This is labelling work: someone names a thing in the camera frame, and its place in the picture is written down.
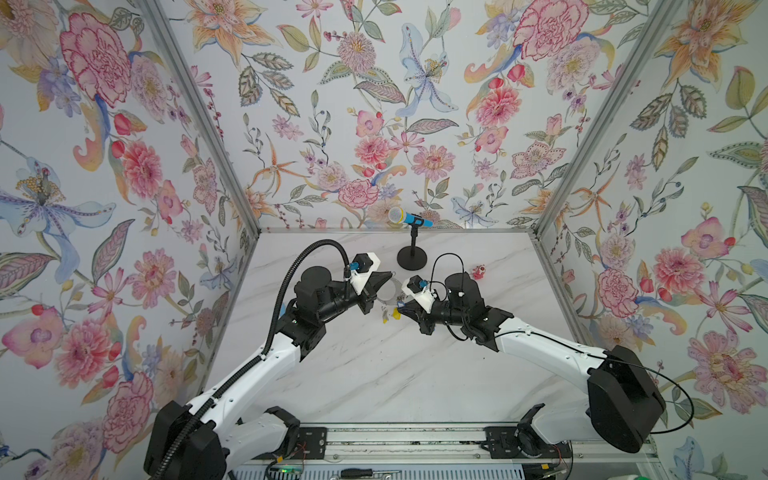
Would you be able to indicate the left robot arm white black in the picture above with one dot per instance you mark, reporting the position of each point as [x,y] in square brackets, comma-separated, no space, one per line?
[207,437]

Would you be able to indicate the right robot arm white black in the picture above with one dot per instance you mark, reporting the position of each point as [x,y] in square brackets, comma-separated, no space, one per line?
[620,405]

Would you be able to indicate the black microphone stand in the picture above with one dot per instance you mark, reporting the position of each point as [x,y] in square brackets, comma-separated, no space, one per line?
[412,257]

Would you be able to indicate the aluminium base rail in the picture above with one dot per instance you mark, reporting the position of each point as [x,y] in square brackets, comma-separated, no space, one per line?
[462,442]

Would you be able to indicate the black screwdriver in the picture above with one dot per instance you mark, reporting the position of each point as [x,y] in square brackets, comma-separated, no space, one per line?
[366,473]

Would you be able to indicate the small red toy figure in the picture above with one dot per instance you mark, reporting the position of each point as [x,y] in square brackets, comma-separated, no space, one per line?
[478,272]

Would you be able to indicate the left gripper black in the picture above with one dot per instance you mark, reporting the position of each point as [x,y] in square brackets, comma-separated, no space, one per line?
[368,297]

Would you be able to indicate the toy microphone blue yellow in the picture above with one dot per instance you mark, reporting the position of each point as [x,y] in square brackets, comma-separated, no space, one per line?
[398,215]

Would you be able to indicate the metal keyring with red handle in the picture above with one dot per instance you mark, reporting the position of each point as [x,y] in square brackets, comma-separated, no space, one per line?
[390,293]

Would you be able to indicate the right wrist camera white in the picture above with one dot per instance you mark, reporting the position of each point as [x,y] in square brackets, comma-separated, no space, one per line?
[418,298]

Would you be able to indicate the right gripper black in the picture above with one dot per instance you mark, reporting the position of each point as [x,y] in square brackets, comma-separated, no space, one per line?
[421,316]

